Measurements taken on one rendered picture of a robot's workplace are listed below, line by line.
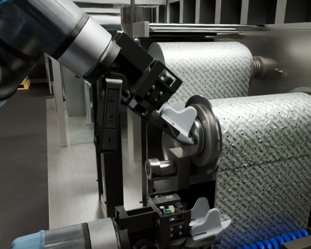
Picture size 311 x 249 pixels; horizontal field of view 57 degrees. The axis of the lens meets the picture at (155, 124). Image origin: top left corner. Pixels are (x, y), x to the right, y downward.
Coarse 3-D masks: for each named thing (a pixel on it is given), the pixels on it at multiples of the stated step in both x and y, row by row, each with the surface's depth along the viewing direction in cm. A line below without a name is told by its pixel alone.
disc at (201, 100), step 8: (192, 96) 54; (200, 96) 51; (200, 104) 51; (208, 104) 49; (208, 112) 49; (216, 120) 47; (216, 128) 47; (216, 136) 47; (216, 144) 48; (216, 152) 48; (216, 160) 48; (200, 168) 54; (208, 168) 51
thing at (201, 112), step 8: (192, 104) 53; (200, 112) 50; (208, 120) 48; (208, 128) 48; (208, 136) 48; (208, 144) 49; (208, 152) 49; (192, 160) 55; (200, 160) 52; (208, 160) 50
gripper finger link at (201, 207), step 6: (198, 198) 52; (204, 198) 53; (198, 204) 53; (204, 204) 53; (192, 210) 52; (198, 210) 53; (204, 210) 53; (192, 216) 53; (198, 216) 53; (204, 216) 54; (192, 222) 52; (198, 222) 52
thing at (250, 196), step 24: (240, 168) 51; (264, 168) 53; (288, 168) 55; (216, 192) 51; (240, 192) 52; (264, 192) 55; (288, 192) 57; (240, 216) 54; (264, 216) 57; (288, 216) 59; (216, 240) 54; (240, 240) 56
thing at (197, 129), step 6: (198, 120) 51; (192, 126) 51; (198, 126) 50; (192, 132) 51; (198, 132) 49; (204, 132) 50; (198, 138) 49; (204, 138) 50; (198, 144) 49; (204, 144) 50; (186, 150) 54; (192, 150) 52; (198, 150) 50; (192, 156) 52
